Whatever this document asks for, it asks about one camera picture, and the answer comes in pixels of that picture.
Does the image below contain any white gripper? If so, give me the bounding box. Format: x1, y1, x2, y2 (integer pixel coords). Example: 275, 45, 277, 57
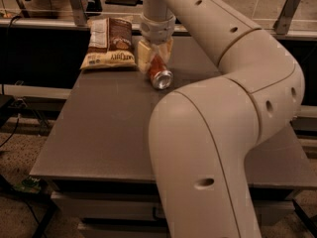
137, 14, 175, 74

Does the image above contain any red coke can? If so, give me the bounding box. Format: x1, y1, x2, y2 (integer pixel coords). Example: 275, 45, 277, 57
148, 55, 173, 90

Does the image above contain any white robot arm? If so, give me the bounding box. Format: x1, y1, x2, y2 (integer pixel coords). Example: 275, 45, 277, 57
142, 0, 304, 238

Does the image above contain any brown and yellow chip bag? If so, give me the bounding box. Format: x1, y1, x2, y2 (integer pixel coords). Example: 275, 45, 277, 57
81, 17, 136, 69

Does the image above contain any grey cabinet with drawers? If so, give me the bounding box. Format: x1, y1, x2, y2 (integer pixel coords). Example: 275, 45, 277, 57
32, 38, 316, 238

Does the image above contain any green packet on floor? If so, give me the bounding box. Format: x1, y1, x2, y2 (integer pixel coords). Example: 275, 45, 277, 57
14, 177, 42, 194

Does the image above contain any left metal bracket post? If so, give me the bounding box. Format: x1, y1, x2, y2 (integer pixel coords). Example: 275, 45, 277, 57
69, 0, 87, 27

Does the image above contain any metal bracket post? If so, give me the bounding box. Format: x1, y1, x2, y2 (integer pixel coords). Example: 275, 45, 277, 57
69, 0, 87, 27
273, 0, 301, 35

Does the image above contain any right metal bracket post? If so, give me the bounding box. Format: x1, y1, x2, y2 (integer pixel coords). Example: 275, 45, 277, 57
273, 0, 301, 35

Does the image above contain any black drawer handle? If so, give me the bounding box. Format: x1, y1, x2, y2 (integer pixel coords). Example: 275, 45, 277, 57
152, 207, 165, 221

